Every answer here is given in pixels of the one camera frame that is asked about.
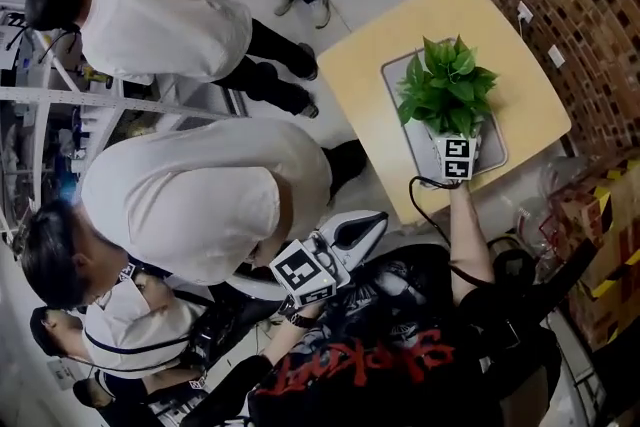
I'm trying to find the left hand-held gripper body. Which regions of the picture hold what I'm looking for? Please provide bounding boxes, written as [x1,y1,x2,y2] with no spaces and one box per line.
[269,224,359,309]

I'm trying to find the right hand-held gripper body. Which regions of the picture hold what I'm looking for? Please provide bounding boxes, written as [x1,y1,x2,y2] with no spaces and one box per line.
[432,130,483,185]

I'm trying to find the grey rectangular tray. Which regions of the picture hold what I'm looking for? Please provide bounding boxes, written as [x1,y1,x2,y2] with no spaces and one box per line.
[380,37,509,180]

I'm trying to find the green potted flower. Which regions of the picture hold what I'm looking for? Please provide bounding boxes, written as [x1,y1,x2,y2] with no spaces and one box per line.
[396,34,500,142]

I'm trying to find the person's right forearm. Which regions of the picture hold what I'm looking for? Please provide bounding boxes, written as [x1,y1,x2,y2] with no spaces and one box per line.
[448,181,497,292]

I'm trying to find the person's left forearm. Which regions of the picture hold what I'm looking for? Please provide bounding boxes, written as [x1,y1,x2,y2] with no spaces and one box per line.
[259,303,329,369]

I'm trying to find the black wristwatch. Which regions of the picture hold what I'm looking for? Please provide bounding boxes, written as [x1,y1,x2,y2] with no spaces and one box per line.
[279,302,321,330]

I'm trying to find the white round chair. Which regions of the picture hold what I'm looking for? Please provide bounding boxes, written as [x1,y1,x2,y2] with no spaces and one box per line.
[222,209,454,302]

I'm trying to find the clear plastic bags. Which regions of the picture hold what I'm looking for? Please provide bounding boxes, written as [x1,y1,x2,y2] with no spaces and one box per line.
[512,154,601,261]

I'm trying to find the person's black printed shirt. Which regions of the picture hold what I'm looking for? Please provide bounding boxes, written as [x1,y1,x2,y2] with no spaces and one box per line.
[248,243,563,427]

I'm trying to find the cardboard box with striped tape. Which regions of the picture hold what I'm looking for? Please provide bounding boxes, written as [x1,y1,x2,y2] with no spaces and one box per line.
[547,149,640,352]

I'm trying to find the white metal shelf rack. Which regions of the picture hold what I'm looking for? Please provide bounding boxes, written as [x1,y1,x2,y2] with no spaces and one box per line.
[0,0,247,241]

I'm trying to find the black cable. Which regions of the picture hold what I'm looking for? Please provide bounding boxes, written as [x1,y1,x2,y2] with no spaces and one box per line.
[409,174,494,289]

